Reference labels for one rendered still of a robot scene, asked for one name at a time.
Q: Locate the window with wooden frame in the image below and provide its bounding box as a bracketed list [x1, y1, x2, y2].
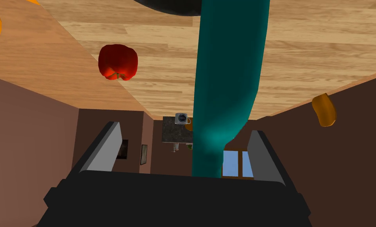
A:
[221, 149, 255, 180]

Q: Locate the black round bowl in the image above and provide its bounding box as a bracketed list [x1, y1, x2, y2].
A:
[133, 0, 204, 17]

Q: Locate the wooden table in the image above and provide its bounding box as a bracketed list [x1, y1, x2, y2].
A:
[36, 0, 376, 121]

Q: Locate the dark wall picture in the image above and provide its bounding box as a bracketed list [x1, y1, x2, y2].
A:
[116, 139, 129, 160]

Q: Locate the red bell pepper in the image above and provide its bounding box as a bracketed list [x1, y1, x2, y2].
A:
[98, 44, 139, 81]

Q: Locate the narrow framed wall picture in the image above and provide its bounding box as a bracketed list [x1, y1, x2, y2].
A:
[140, 144, 148, 166]

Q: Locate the dark counter with mug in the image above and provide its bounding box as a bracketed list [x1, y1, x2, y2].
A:
[161, 112, 194, 153]

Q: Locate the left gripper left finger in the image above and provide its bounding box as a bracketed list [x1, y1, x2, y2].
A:
[66, 121, 123, 179]

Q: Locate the teal tall curved thing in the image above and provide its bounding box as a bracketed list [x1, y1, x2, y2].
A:
[192, 0, 270, 179]

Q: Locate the brown oblong bread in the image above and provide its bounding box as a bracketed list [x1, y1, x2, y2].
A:
[311, 93, 337, 128]

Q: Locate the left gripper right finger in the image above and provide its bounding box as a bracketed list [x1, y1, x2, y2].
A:
[246, 130, 297, 190]

